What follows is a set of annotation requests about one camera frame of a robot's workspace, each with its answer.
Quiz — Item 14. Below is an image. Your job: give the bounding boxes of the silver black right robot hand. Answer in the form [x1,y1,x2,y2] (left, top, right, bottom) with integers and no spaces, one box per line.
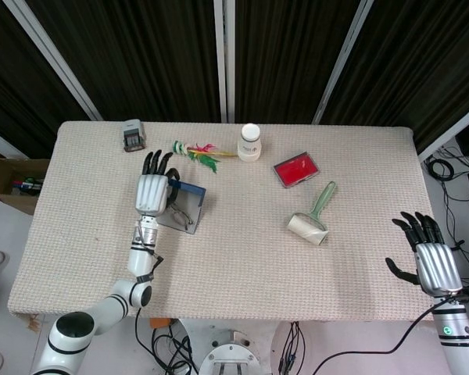
[385,211,464,297]

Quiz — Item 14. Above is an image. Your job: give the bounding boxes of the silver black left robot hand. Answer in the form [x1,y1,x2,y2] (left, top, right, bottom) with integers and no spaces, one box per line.
[134,149,181,216]

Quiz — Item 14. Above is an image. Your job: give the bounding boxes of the blue glasses case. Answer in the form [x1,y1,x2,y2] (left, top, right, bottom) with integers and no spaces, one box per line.
[155,178,207,236]

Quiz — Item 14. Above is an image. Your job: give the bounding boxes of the grey round robot base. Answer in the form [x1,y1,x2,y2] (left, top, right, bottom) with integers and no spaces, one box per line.
[198,329,266,375]

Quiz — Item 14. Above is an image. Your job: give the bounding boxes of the grey date stamp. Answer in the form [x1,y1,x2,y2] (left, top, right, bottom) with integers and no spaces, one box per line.
[120,120,147,154]

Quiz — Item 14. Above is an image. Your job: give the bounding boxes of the colourful feather shuttlecock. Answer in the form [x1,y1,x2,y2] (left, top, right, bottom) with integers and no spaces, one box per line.
[172,140,240,175]

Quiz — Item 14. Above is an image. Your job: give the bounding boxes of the white pill bottle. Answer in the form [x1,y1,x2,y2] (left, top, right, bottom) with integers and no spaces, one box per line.
[236,123,263,163]

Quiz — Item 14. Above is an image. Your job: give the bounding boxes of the beige woven tablecloth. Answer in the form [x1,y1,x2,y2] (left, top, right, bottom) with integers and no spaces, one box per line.
[7,120,435,323]

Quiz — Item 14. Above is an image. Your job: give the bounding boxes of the black pleated curtain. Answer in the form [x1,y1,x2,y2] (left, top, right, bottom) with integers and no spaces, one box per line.
[0,0,469,157]

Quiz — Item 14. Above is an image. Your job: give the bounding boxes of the brown cardboard box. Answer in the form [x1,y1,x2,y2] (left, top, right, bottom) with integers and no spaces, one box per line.
[0,143,52,216]

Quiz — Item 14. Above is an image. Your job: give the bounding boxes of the red ink pad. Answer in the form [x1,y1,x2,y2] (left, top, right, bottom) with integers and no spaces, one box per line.
[272,152,322,190]

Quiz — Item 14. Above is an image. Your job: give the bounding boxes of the tangled black floor cables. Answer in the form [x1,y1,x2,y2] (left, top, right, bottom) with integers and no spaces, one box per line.
[423,145,469,282]

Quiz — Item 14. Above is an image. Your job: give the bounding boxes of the black power cable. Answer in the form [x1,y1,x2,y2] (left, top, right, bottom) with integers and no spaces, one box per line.
[277,295,469,375]
[134,307,199,375]

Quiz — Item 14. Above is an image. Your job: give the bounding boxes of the green handle lint roller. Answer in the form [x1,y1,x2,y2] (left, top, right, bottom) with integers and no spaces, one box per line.
[287,180,338,248]

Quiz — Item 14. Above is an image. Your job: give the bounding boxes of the slanted white frame post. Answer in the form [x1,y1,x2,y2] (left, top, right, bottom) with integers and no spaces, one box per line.
[0,123,29,160]
[417,98,469,162]
[311,0,381,126]
[4,0,103,122]

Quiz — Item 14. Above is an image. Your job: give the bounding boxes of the upright white frame post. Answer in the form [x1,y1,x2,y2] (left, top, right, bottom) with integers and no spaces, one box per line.
[213,0,226,123]
[223,0,236,123]

